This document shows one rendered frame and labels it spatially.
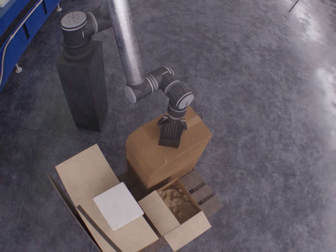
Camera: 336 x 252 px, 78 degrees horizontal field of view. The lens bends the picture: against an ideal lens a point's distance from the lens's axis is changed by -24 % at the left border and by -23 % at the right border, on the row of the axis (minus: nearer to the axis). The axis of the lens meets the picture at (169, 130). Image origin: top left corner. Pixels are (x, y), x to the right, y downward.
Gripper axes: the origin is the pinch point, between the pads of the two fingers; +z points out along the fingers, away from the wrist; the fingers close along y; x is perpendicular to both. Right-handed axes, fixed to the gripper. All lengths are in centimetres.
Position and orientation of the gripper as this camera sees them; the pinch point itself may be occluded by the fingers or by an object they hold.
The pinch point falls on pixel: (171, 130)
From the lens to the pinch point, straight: 174.0
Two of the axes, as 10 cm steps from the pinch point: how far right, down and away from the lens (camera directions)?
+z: -1.2, 4.7, 8.8
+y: 9.8, 1.7, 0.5
